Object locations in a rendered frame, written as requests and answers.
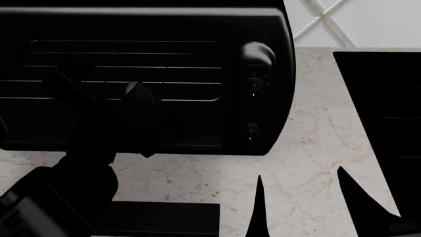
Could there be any small black oven dial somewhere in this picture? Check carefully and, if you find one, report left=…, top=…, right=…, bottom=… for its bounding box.
left=242, top=120, right=264, bottom=140
left=243, top=75, right=268, bottom=97

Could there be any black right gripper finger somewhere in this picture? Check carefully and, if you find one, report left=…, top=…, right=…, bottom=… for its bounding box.
left=336, top=166, right=403, bottom=237
left=244, top=174, right=270, bottom=237

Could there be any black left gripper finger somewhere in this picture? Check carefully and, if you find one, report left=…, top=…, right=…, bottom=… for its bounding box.
left=41, top=64, right=96, bottom=99
left=126, top=80, right=162, bottom=106

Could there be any black toaster oven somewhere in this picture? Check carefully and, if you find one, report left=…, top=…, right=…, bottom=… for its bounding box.
left=0, top=0, right=296, bottom=157

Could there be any black flat tray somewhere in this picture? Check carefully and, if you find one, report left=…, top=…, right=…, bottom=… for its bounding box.
left=93, top=200, right=221, bottom=237

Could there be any metal wire oven rack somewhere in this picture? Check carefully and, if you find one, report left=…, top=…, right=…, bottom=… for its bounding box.
left=0, top=39, right=222, bottom=103

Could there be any black ribbed box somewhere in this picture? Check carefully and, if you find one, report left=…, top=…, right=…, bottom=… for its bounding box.
left=332, top=50, right=421, bottom=223

